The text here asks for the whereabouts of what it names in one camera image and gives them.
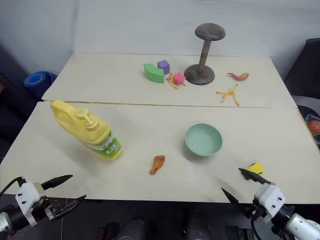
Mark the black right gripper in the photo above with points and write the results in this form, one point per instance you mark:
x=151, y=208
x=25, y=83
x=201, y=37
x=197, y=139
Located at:
x=257, y=212

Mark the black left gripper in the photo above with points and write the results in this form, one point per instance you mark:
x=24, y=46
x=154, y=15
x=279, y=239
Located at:
x=47, y=208

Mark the yellow detergent bottle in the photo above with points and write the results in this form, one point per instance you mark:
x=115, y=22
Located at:
x=96, y=135

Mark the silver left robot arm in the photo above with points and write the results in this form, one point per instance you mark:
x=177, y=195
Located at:
x=10, y=220

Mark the light green bowl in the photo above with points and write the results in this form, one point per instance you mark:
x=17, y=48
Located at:
x=203, y=142

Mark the yellow block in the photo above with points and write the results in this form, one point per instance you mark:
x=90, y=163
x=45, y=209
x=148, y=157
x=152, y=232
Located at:
x=256, y=167

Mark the burger print box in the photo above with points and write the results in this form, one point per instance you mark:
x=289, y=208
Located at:
x=312, y=127

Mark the toy fried chicken drumstick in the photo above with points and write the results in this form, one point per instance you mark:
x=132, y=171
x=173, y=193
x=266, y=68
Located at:
x=157, y=163

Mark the toy french fries pile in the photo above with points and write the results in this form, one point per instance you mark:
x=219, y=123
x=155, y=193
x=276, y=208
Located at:
x=230, y=94

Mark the orange toy shrimp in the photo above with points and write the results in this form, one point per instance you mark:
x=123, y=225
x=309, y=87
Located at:
x=240, y=76

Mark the rolled blue mat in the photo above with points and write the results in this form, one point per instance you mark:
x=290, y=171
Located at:
x=38, y=81

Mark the dark wooden mushroom-shaped stand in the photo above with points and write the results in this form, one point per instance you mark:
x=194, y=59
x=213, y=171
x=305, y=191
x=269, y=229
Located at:
x=200, y=76

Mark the pink foam cube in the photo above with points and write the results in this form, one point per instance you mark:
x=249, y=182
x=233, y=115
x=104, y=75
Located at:
x=179, y=78

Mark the pink fries box toy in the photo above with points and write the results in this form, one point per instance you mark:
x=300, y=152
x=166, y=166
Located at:
x=172, y=81

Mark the black chair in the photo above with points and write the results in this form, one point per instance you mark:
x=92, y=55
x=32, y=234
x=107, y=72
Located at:
x=305, y=67

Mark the green foam arch block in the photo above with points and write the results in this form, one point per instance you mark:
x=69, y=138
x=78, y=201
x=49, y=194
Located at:
x=153, y=73

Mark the purple foam cube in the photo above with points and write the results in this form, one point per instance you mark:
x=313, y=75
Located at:
x=164, y=65

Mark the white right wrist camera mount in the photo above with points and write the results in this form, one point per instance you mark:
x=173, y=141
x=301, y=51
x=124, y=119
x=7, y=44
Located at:
x=271, y=197

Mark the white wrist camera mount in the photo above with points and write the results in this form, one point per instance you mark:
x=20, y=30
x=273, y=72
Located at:
x=271, y=197
x=26, y=196

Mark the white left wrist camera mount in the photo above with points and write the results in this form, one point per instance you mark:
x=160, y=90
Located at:
x=26, y=196

